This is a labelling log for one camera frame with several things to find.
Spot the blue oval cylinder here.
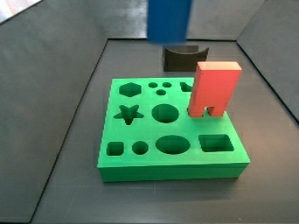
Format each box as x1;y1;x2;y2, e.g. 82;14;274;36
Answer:
145;0;192;45

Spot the black cradle fixture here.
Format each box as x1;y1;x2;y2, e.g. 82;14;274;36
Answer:
162;45;209;72

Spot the red arch block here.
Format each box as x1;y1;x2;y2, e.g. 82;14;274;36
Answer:
188;61;241;117

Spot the green shape sorter block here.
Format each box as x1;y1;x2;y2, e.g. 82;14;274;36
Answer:
97;77;249;182

